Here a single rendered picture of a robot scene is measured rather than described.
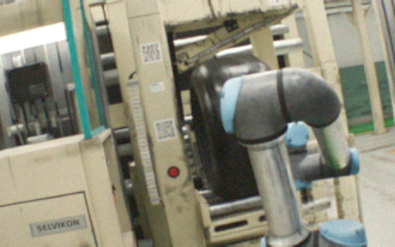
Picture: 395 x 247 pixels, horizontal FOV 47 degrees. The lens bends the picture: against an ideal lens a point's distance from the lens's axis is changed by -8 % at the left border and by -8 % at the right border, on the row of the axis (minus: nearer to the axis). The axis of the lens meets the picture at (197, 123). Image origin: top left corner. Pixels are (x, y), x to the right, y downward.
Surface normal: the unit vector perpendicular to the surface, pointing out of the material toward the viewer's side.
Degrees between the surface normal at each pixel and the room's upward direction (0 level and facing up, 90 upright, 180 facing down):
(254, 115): 108
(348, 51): 90
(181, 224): 90
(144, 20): 90
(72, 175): 90
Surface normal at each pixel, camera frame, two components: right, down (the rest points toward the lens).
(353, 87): 0.07, 0.04
